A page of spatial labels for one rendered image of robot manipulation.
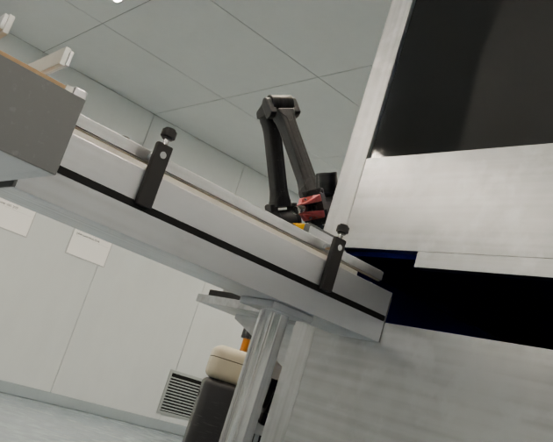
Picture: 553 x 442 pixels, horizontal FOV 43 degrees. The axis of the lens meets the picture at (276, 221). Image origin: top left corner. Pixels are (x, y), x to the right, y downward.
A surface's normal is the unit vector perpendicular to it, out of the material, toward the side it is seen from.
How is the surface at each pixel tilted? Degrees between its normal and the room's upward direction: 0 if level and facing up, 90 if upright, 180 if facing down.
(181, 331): 90
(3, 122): 90
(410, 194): 90
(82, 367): 90
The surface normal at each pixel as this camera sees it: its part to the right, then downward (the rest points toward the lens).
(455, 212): -0.72, -0.37
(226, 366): 0.14, -0.19
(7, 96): 0.62, 0.01
